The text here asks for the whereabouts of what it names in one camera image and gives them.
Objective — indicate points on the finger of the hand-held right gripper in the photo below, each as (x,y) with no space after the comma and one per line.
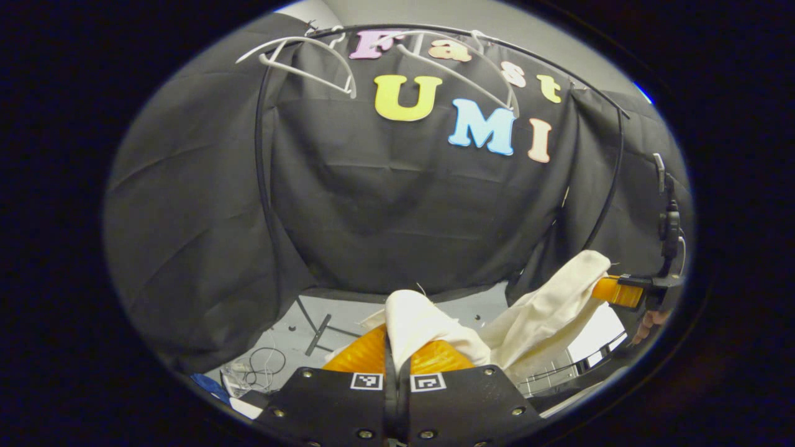
(615,292)

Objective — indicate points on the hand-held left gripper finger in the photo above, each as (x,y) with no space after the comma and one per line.
(404,403)
(390,403)

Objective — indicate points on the cream shirt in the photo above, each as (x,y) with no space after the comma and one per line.
(546,310)

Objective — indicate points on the black clothes rack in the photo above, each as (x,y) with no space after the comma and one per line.
(318,335)

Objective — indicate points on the white plastic hanger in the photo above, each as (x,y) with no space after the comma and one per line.
(514,102)
(353,84)

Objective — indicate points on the white flat panel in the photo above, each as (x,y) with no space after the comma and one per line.
(596,335)

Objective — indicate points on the white paper sheet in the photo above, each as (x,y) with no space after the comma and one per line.
(245,408)

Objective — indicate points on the blue cloth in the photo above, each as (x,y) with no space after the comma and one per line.
(211,386)

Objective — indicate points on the black backdrop cloth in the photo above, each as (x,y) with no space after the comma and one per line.
(404,205)

